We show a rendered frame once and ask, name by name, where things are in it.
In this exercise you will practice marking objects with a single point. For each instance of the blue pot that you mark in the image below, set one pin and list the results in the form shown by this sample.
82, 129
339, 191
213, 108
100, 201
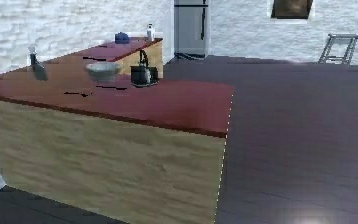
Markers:
122, 38

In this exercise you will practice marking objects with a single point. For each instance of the white bottle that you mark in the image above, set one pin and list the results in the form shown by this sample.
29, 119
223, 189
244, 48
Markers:
150, 32

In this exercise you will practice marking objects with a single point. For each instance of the grey metal stool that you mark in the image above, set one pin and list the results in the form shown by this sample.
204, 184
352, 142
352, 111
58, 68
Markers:
339, 49

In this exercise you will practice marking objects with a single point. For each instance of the grey fridge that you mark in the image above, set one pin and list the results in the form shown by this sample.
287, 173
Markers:
190, 30

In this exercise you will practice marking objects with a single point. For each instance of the wooden counter with red top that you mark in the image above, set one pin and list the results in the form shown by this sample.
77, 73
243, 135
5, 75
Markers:
127, 156

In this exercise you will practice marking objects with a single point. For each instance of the dark glass bottle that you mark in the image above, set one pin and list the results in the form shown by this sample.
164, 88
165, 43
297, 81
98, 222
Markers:
37, 68

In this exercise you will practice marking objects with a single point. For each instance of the black knife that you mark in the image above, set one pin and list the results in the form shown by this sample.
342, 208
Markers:
77, 94
112, 88

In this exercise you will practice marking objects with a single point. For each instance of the pale grey pottery bowl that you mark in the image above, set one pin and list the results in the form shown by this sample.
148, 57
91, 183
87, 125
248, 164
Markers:
102, 70

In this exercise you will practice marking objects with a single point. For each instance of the black kettle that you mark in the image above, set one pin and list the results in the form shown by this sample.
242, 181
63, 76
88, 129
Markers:
142, 74

